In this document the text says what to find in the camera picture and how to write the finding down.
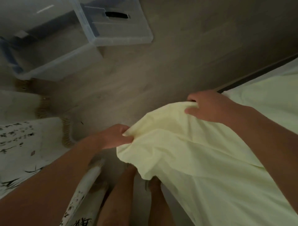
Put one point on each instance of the person's left hand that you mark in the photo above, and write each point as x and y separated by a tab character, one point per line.
111	138

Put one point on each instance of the person's right hand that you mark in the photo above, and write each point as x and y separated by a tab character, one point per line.
216	107

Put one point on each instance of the pale yellow bed sheet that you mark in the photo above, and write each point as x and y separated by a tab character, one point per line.
198	163

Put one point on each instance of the clear plastic storage bin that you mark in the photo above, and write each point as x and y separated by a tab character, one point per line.
58	65

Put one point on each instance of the person's left forearm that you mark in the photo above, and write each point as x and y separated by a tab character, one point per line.
46	181

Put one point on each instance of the person's right forearm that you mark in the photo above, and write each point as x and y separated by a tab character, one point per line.
274	149

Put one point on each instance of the person's right leg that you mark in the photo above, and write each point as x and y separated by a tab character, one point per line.
160	209

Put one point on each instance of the white printed curtain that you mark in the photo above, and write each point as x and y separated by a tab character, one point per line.
28	144

